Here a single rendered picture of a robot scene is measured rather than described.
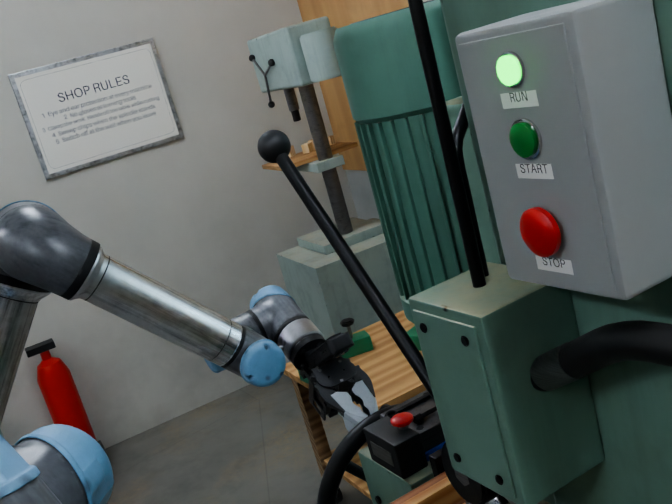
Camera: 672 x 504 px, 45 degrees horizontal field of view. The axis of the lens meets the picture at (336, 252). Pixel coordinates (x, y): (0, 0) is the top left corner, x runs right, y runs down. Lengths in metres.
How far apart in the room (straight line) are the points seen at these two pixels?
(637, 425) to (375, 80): 0.37
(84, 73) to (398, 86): 3.09
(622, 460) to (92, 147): 3.31
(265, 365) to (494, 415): 0.77
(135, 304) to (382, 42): 0.66
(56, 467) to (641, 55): 0.43
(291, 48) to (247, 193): 1.12
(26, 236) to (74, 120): 2.53
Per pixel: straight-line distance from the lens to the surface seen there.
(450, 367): 0.60
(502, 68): 0.47
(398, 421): 1.05
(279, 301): 1.48
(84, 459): 0.59
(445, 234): 0.78
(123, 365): 3.93
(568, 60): 0.44
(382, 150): 0.79
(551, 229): 0.48
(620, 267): 0.47
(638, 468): 0.64
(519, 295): 0.57
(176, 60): 3.89
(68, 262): 1.23
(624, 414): 0.62
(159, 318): 1.27
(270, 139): 0.85
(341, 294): 3.13
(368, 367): 2.52
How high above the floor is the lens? 1.50
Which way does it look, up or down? 14 degrees down
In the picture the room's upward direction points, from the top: 16 degrees counter-clockwise
